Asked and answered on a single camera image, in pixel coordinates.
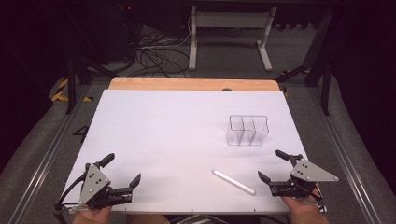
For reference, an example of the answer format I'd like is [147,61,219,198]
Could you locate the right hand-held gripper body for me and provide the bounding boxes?
[268,153,340,200]

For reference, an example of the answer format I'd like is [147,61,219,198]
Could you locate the tangle of black floor cables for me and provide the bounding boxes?
[124,26,191,79]

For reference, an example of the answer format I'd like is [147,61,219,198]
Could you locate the clear acrylic divided organizer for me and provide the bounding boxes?
[225,114,271,147]

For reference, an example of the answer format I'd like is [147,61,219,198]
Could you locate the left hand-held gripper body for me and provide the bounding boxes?
[77,162,134,210]

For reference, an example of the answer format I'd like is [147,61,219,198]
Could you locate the person's left hand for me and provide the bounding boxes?
[71,204,114,224]

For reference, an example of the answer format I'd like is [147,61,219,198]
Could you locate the black metal stand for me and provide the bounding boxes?
[275,8,334,117]
[64,54,120,115]

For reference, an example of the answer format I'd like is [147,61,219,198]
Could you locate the white pen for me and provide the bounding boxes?
[211,168,257,196]

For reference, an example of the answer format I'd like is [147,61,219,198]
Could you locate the white metal desk frame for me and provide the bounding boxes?
[188,5,277,73]

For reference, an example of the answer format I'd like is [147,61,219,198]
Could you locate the person's right hand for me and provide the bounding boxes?
[280,185,330,224]

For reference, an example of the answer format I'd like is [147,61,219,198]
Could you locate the yellow black hazard tape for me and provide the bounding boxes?
[50,77,94,103]

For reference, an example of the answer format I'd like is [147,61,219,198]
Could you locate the aluminium floor rail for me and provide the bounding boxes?
[7,84,92,224]
[305,87,378,224]

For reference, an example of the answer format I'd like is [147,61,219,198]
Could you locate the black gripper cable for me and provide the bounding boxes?
[53,172,88,216]

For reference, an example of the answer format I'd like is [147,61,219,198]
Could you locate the white table cover sheet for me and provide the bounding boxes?
[61,89,309,216]

